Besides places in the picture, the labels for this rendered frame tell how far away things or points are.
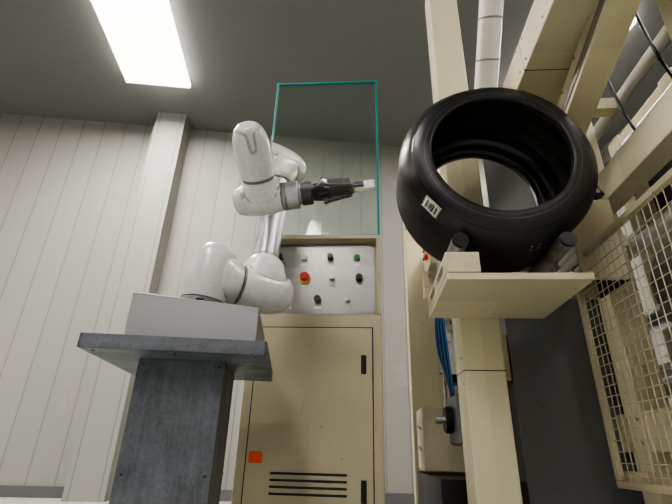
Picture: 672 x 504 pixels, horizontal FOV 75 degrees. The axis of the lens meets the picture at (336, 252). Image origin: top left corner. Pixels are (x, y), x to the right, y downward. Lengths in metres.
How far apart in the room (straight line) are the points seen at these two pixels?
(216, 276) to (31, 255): 3.68
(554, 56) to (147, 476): 1.82
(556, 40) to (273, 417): 1.66
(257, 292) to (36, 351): 3.34
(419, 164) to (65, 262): 4.06
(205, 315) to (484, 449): 0.91
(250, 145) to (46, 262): 3.85
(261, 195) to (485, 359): 0.87
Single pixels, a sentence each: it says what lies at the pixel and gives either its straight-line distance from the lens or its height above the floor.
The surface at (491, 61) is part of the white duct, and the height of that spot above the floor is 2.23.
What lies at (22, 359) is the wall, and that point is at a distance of 4.75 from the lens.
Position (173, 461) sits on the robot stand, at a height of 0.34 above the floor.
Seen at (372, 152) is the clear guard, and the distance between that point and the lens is 2.26.
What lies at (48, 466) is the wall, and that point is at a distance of 4.50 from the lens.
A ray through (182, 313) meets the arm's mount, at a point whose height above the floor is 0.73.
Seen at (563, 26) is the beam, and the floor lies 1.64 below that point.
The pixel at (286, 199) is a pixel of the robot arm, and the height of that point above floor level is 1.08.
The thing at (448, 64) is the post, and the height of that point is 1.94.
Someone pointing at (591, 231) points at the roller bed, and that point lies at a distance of 1.72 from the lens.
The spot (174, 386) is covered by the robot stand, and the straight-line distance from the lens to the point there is 1.41.
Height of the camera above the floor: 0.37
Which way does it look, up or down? 25 degrees up
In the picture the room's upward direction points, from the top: 2 degrees clockwise
